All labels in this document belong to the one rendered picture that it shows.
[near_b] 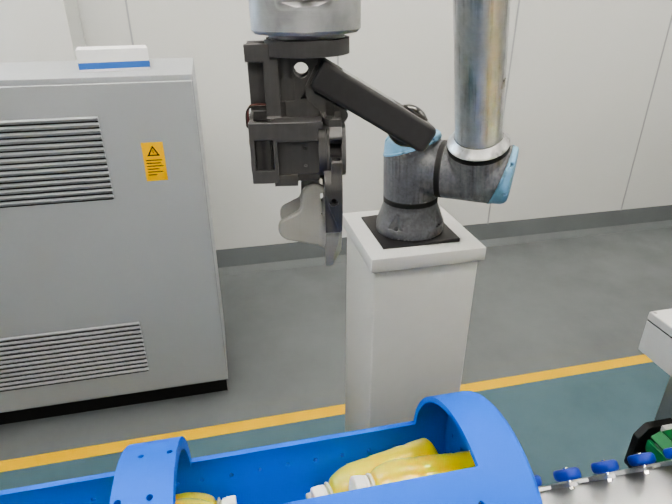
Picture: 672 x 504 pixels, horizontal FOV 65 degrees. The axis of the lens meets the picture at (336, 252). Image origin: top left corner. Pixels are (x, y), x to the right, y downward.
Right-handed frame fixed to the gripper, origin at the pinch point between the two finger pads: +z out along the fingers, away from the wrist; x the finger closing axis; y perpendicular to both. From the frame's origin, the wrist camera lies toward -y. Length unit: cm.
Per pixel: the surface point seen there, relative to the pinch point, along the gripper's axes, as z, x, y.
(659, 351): 46, -39, -69
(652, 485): 56, -15, -56
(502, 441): 25.3, 1.9, -19.5
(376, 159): 79, -290, -39
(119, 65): 0, -157, 71
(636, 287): 152, -234, -201
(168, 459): 24.6, 2.7, 19.9
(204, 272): 81, -145, 49
